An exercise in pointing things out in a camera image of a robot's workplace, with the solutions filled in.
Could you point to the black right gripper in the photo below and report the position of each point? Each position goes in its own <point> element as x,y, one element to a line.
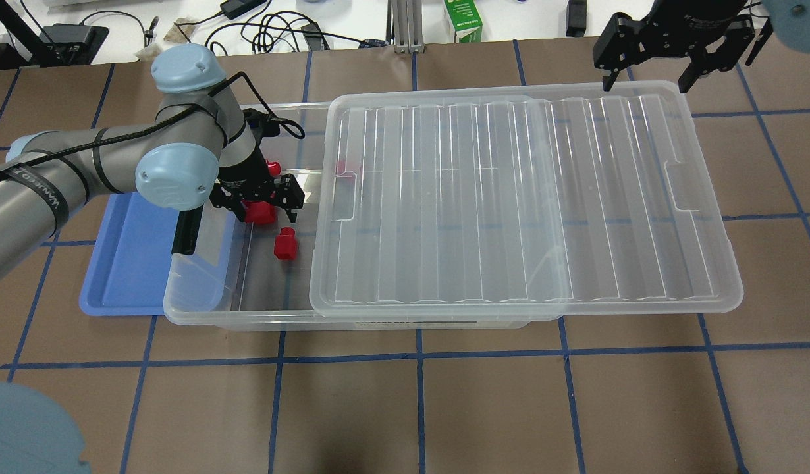
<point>684,21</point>

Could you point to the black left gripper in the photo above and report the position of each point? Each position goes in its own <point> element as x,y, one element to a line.
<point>244,172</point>

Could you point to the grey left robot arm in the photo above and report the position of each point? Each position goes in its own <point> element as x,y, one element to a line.
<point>202,148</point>

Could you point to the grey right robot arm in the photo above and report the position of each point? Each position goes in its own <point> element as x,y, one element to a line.
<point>789,20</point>

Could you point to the red block top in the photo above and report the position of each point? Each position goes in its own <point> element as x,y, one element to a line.
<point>274,168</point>

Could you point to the red block bottom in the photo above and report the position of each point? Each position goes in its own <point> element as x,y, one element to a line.
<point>286,244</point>

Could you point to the clear plastic storage box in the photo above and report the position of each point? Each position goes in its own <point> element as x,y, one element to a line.
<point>273,283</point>

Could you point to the blue plastic tray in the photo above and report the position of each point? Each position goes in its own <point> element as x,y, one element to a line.
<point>134,272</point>

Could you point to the clear plastic box lid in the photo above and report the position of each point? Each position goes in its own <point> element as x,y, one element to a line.
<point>641,222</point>

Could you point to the black device on table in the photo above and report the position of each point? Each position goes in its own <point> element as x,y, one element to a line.
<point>576,18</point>

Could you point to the black power adapter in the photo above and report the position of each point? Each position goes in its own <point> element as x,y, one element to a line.
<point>233,9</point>

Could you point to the green white carton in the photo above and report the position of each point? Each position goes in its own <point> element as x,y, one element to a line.
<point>463,21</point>

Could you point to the black stand left rear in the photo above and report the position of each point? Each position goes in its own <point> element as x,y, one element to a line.
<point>25,42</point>

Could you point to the black box latch handle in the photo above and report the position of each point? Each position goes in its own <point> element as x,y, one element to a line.
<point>186,232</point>

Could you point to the aluminium extrusion post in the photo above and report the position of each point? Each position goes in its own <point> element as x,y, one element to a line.
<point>405,26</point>

